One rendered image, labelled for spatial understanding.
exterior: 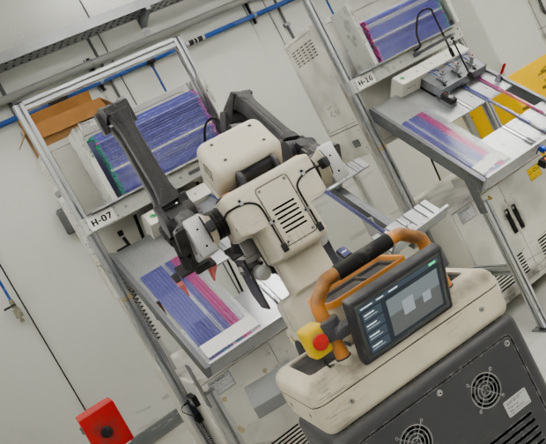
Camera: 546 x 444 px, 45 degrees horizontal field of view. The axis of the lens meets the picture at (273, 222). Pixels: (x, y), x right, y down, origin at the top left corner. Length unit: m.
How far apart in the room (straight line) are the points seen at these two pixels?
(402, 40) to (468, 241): 1.05
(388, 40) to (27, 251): 2.38
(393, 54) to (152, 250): 1.56
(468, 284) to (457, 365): 0.19
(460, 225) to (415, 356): 1.84
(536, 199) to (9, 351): 3.03
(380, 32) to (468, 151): 0.77
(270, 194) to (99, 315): 2.63
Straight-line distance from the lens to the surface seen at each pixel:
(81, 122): 3.16
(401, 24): 3.55
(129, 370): 4.31
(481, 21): 5.32
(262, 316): 2.48
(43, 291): 4.21
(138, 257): 2.76
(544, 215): 3.70
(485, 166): 3.10
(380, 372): 1.51
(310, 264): 1.83
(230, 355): 2.40
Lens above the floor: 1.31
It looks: 6 degrees down
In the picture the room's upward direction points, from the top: 28 degrees counter-clockwise
